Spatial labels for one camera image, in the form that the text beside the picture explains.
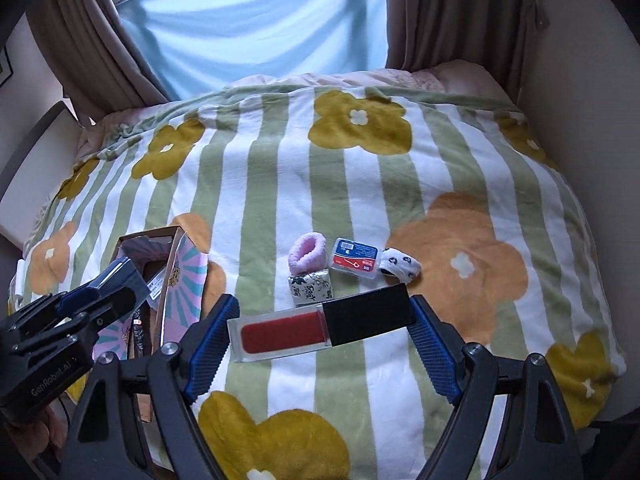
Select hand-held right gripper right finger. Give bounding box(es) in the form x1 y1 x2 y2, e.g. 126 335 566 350
407 294 586 480

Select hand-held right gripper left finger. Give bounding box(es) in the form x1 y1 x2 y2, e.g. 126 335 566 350
59 294 241 480

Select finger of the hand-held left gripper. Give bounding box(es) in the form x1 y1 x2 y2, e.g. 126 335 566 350
55 287 138 341
92 257 147 306

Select pink sunburst cardboard box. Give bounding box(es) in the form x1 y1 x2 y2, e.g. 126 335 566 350
92 226 211 423

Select red lip gloss tube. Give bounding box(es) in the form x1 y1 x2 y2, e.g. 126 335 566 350
227 282 416 365

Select clear plastic packet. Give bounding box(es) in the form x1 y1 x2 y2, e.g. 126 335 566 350
146 262 177 313

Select dark patterned band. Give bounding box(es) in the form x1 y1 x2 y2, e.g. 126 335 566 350
129 305 151 361

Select white sock with black print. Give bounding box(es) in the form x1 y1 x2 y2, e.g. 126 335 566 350
376 246 422 285

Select patterned tissue pack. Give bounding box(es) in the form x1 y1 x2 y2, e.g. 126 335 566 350
287 268 335 307

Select clear box with blue label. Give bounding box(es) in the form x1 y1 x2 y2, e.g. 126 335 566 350
327 237 385 280

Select pink fluffy hair scrunchie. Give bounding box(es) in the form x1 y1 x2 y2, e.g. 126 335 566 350
291 234 329 276

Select striped floral blanket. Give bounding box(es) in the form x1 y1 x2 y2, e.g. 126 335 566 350
10 85 628 480

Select beige curtain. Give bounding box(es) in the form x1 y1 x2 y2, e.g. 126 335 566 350
25 0 172 117
382 0 540 97

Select light blue sheet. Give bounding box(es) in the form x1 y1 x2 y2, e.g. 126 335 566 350
117 0 391 102

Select white panel with dark frame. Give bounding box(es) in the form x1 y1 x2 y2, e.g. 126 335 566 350
0 100 88 253

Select framed wall picture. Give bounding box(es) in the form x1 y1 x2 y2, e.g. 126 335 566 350
0 45 16 88

